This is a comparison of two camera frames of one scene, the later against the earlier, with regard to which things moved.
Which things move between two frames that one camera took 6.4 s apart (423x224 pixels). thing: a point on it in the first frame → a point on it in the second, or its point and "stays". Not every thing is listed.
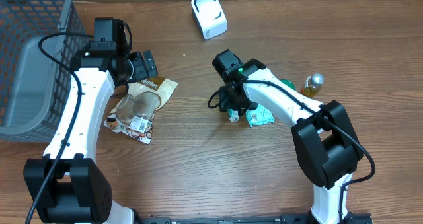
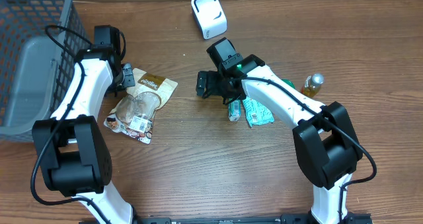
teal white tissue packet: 233,115 stays
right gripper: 230,104 → 215,80
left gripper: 139,71 → 129,79
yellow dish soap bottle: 312,84 stays
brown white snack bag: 134,113 stays
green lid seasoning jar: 289,83 stays
